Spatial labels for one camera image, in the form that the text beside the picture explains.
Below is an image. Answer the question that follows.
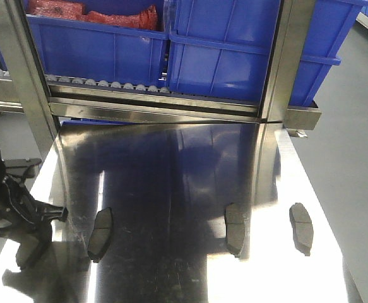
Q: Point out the red mesh bag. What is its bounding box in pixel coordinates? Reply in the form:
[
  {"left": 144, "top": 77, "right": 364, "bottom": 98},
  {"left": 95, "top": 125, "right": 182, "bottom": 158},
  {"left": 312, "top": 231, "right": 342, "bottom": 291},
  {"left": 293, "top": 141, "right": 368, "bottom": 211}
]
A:
[{"left": 27, "top": 1, "right": 158, "bottom": 30}]

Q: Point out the blue plastic bin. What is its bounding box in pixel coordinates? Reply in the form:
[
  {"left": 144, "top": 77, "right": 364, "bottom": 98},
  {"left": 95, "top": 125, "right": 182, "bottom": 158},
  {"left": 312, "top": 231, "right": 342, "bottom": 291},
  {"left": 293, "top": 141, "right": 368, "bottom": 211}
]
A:
[
  {"left": 23, "top": 1, "right": 168, "bottom": 86},
  {"left": 167, "top": 1, "right": 368, "bottom": 107}
]

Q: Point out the stainless steel rack frame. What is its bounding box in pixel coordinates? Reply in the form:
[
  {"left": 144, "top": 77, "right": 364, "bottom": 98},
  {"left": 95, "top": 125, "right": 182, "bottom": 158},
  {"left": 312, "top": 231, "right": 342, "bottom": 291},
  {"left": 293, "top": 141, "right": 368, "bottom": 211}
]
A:
[{"left": 0, "top": 1, "right": 321, "bottom": 156}]

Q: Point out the left blue plastic bin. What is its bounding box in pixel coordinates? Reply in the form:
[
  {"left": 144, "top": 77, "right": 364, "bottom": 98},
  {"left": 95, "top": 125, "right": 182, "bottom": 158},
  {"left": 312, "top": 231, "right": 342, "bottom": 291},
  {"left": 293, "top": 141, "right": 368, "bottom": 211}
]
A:
[{"left": 23, "top": 1, "right": 168, "bottom": 86}]

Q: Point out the roller conveyor track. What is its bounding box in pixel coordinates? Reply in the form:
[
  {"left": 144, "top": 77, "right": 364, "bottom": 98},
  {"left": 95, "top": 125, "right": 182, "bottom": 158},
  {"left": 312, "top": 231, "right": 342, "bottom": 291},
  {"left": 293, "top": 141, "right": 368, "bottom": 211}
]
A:
[{"left": 0, "top": 68, "right": 172, "bottom": 95}]

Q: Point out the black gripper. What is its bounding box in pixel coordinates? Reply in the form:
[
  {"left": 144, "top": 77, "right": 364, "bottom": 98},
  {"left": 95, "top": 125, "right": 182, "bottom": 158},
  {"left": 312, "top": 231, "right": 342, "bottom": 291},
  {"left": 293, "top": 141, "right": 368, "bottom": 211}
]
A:
[{"left": 0, "top": 150, "right": 68, "bottom": 268}]

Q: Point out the grey brake pad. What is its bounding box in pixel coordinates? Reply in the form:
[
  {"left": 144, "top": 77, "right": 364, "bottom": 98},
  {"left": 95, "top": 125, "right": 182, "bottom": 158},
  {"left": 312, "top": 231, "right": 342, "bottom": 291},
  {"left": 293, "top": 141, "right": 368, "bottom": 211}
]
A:
[
  {"left": 224, "top": 203, "right": 246, "bottom": 259},
  {"left": 289, "top": 203, "right": 314, "bottom": 256},
  {"left": 16, "top": 235, "right": 48, "bottom": 270},
  {"left": 87, "top": 207, "right": 114, "bottom": 263}
]

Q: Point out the right blue plastic bin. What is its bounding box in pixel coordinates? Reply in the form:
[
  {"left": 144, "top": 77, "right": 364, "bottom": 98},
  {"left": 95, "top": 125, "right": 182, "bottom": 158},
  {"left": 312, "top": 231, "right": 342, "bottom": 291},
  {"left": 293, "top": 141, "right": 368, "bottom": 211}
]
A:
[{"left": 167, "top": 1, "right": 368, "bottom": 107}]

